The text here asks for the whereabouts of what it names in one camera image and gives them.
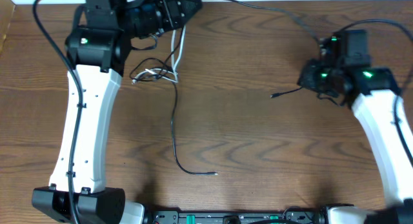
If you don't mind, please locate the black USB cable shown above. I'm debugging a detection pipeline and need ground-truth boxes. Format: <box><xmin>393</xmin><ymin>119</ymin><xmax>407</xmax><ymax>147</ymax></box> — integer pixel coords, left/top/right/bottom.
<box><xmin>128</xmin><ymin>0</ymin><xmax>323</xmax><ymax>99</ymax></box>

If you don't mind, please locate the white USB cable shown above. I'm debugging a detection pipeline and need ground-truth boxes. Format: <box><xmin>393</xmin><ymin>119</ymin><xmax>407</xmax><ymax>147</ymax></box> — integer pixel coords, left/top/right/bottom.
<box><xmin>131</xmin><ymin>0</ymin><xmax>196</xmax><ymax>85</ymax></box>

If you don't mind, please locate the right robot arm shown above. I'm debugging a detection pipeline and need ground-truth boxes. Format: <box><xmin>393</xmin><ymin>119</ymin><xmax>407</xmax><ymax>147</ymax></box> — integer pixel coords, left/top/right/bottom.
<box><xmin>297</xmin><ymin>30</ymin><xmax>412</xmax><ymax>223</ymax></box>

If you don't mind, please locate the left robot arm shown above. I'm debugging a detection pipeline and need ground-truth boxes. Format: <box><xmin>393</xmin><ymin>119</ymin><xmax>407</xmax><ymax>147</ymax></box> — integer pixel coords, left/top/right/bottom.
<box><xmin>32</xmin><ymin>0</ymin><xmax>202</xmax><ymax>223</ymax></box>

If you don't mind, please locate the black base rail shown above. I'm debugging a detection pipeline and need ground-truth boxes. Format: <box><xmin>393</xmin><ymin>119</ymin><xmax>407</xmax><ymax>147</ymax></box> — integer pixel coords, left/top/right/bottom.
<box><xmin>152</xmin><ymin>207</ymin><xmax>330</xmax><ymax>224</ymax></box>

